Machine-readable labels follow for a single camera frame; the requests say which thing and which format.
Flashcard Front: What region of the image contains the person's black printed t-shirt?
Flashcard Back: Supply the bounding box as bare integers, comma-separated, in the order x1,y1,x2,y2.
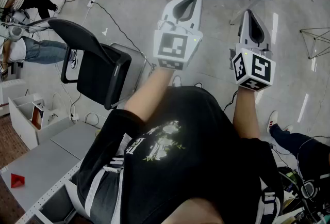
76,85,284,224

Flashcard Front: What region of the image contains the person's left forearm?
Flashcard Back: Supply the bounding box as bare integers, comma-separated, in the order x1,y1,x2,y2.
123,67,176,123

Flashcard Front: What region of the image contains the red triangular block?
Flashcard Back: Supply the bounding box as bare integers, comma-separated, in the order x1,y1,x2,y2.
10,173,26,189

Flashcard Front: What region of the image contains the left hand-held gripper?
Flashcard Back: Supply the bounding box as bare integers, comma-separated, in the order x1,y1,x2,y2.
152,0,204,71

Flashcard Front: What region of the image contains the black office chair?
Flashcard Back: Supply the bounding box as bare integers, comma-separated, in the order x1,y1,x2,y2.
47,18,153,110

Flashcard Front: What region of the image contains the person's right forearm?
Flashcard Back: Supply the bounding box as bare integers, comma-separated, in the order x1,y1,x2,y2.
232,86,261,140

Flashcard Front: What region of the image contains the white open shelf unit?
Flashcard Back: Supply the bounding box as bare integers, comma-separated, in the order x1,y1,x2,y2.
7,92,78,151

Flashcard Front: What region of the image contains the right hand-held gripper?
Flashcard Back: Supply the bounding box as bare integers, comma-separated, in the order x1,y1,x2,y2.
230,9,277,93

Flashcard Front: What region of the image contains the black floor cable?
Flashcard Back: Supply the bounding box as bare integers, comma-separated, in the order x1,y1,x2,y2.
63,0,157,70

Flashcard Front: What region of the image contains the grey cabinet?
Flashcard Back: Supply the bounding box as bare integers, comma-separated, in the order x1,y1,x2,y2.
0,121,101,224

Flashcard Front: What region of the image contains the black wire frame stand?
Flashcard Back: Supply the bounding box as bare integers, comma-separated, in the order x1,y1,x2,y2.
299,27,330,60

